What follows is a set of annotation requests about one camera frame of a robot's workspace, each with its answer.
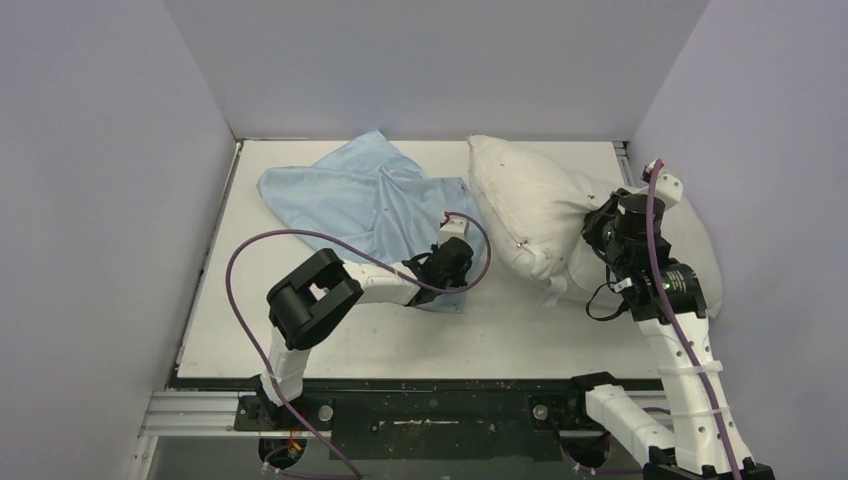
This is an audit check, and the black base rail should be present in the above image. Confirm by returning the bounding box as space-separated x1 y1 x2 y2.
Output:
172 377 667 463

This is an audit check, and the white pillow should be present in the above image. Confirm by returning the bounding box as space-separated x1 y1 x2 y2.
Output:
466 135 725 319

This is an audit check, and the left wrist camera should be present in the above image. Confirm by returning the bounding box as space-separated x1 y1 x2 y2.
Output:
437 218 469 246

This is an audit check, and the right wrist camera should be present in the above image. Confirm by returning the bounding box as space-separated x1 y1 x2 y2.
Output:
639 161 683 211

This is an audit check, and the light blue pillowcase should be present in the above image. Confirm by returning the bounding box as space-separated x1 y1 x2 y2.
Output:
256 129 488 314

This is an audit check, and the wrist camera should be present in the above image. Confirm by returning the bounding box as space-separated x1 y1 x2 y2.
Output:
639 161 683 211
437 218 469 246

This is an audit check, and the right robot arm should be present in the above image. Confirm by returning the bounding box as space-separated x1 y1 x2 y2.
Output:
565 189 775 479

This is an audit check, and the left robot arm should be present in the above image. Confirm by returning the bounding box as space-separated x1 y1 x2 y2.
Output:
259 237 473 430

